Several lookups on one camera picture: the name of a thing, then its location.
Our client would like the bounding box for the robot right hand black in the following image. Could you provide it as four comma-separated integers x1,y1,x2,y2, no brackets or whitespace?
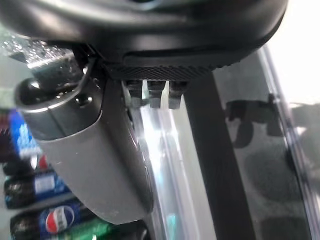
0,0,288,225

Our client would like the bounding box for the green Sprite bottle yellow cap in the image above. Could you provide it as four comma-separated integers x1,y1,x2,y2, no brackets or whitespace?
48,221,116,240

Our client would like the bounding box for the Pepsi cola bottle blue label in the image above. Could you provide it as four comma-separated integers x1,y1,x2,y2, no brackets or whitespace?
1,153,51,176
9,199,101,240
0,107,42,160
3,171,75,210

